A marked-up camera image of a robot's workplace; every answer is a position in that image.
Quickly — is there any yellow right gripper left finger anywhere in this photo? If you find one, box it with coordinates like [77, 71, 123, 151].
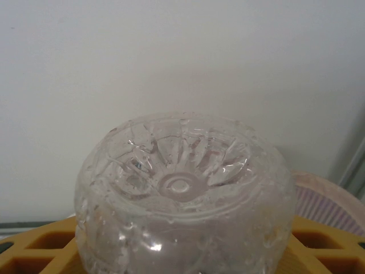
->
[0, 214, 86, 274]

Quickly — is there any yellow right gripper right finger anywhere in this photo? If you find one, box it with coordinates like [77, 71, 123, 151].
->
[285, 214, 365, 274]

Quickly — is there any large clear ribbed bottle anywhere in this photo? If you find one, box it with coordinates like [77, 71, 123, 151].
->
[73, 110, 297, 274]

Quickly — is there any beige bin with pink bag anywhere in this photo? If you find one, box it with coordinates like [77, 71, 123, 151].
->
[290, 168, 365, 237]

